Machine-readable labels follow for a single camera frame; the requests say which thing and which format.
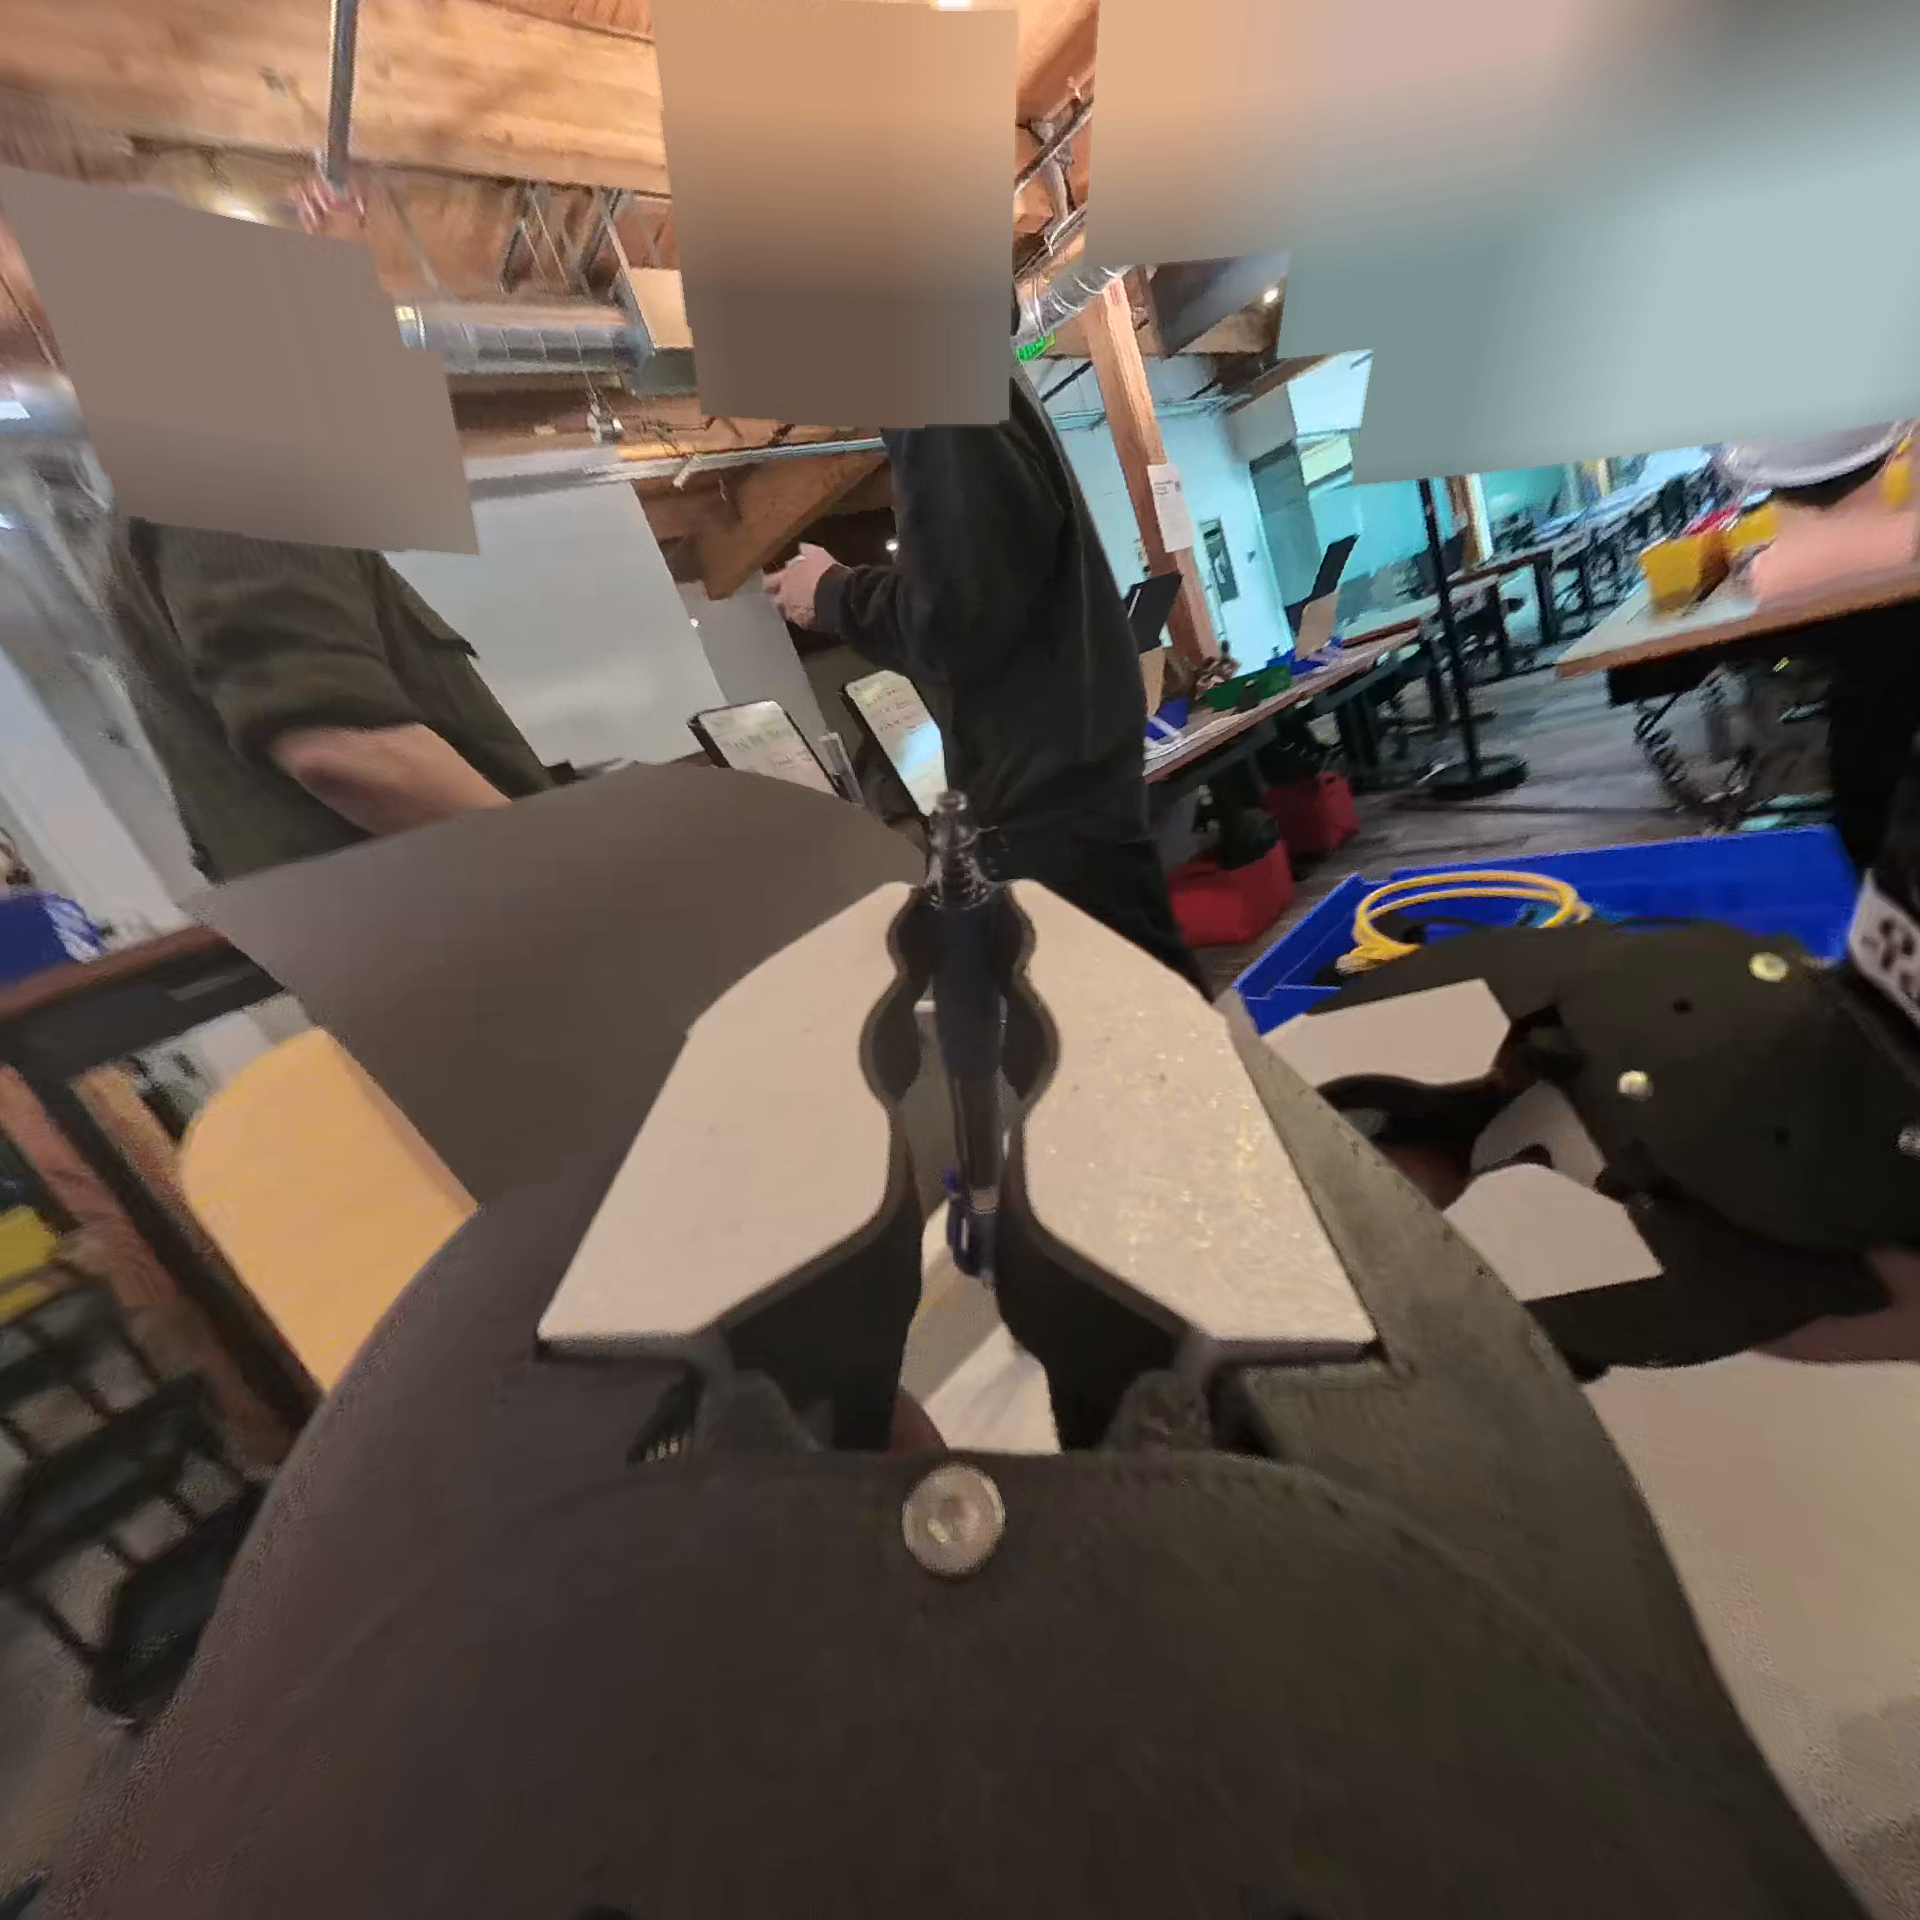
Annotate yellow ethernet cable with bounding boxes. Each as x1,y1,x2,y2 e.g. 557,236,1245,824
1346,870,1595,976

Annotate dark grey board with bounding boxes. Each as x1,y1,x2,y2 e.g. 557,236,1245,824
186,759,936,1204

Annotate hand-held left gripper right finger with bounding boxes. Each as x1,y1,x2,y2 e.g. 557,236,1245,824
992,878,1380,1450

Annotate pink mannequin head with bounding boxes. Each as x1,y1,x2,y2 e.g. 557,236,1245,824
1753,502,1920,599

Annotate blue plastic bin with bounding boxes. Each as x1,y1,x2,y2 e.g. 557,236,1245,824
1232,819,1864,1041

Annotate office desk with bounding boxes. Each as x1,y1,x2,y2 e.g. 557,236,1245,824
1143,629,1426,817

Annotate white hard hat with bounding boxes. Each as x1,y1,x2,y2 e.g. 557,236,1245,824
1713,422,1920,487

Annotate grey office table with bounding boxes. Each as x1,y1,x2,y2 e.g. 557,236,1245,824
1557,551,1920,723

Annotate yellow plastic bin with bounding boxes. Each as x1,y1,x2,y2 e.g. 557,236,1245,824
1638,508,1784,611

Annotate spiral metal duct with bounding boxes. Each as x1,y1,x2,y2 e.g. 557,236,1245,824
396,294,651,380

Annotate small whiteboard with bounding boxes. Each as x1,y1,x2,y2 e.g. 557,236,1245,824
690,698,843,800
843,667,952,815

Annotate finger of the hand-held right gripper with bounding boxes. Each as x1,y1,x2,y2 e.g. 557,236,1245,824
1443,1077,1671,1309
1270,977,1546,1126

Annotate red bag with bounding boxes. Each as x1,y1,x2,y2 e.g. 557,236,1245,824
1264,769,1365,857
1169,836,1298,950

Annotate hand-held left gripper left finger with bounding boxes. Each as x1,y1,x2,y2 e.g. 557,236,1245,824
535,881,923,1450

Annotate blue retractable pen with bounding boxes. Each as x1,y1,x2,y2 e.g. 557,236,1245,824
920,791,1010,1279

